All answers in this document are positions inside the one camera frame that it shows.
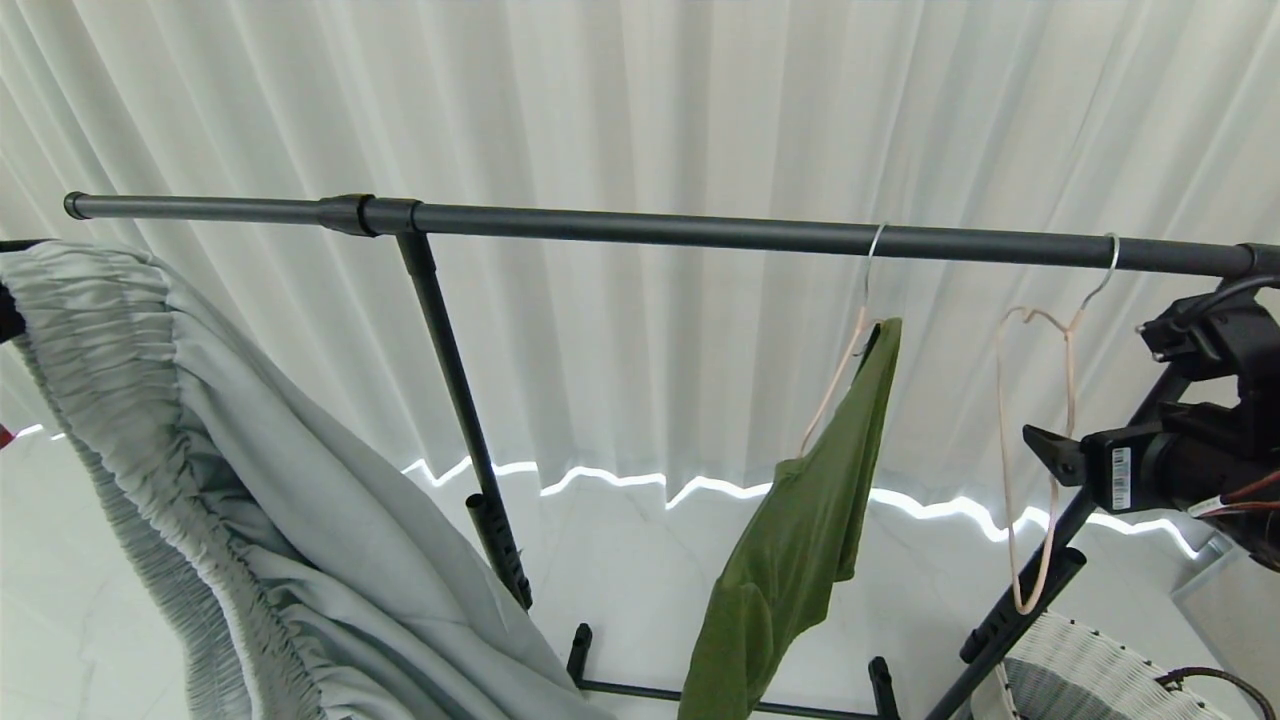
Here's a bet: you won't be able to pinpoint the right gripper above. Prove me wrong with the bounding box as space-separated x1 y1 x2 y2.
1085 425 1211 513

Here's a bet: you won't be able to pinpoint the pink clothes hanger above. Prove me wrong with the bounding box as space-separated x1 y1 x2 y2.
798 225 891 459
995 235 1121 616

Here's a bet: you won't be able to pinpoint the green sleeveless shirt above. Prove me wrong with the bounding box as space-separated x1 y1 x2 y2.
678 318 903 720

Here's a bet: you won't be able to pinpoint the pale grey shorts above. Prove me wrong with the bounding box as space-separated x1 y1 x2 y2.
0 240 611 720

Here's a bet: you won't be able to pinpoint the white laundry basket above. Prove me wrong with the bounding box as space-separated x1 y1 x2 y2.
975 612 1276 720

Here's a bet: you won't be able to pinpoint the black clothes rack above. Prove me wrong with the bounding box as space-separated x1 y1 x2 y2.
63 192 1280 720

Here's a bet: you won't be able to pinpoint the white curtain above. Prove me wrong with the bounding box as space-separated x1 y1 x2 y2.
0 0 1280 546

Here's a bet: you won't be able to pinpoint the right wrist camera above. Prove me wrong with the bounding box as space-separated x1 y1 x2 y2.
1135 290 1280 461

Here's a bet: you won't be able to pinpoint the black cable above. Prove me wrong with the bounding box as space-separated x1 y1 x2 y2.
1180 273 1280 313

